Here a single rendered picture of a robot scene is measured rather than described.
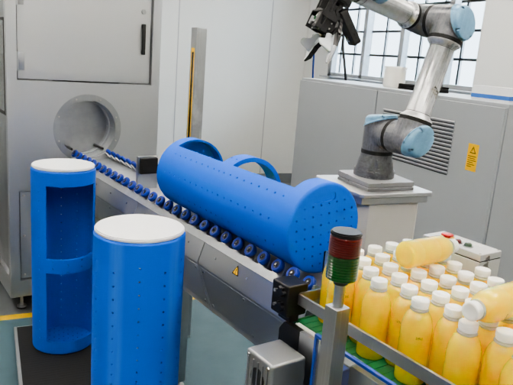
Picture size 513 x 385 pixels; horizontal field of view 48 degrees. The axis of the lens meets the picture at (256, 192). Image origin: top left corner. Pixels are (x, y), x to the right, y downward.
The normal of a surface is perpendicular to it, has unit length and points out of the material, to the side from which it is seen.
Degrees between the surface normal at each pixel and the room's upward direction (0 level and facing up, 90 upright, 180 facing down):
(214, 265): 70
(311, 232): 90
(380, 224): 90
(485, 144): 90
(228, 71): 90
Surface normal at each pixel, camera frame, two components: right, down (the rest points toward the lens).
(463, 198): -0.91, 0.03
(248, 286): -0.75, -0.26
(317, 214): 0.57, 0.23
